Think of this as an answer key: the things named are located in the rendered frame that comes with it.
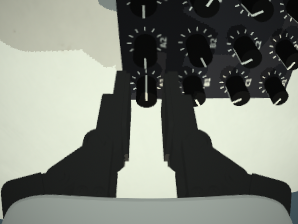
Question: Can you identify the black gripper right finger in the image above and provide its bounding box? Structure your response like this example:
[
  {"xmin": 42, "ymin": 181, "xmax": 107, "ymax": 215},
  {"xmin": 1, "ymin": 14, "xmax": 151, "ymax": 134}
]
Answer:
[{"xmin": 161, "ymin": 71, "xmax": 292, "ymax": 216}]

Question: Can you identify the black knob box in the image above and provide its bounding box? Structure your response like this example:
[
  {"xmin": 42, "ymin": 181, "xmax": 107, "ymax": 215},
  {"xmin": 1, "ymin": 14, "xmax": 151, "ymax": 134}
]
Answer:
[{"xmin": 116, "ymin": 0, "xmax": 298, "ymax": 108}]

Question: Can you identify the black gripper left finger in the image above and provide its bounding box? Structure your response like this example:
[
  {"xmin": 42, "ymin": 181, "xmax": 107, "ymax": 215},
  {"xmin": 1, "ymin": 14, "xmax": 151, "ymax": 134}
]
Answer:
[{"xmin": 1, "ymin": 70, "xmax": 131, "ymax": 218}]

